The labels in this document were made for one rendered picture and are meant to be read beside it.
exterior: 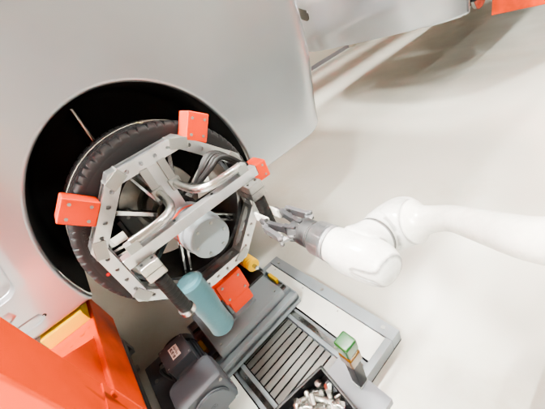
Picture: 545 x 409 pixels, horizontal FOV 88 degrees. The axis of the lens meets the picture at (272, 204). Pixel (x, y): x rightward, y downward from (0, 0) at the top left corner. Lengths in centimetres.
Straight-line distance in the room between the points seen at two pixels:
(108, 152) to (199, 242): 37
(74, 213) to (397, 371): 129
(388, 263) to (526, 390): 94
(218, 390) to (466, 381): 91
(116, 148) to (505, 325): 158
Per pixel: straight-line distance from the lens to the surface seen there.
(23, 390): 70
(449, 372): 144
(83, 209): 90
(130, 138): 97
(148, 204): 120
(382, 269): 60
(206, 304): 99
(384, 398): 92
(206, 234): 86
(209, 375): 117
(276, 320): 150
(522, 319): 160
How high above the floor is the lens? 132
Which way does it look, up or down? 32 degrees down
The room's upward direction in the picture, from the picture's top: 24 degrees counter-clockwise
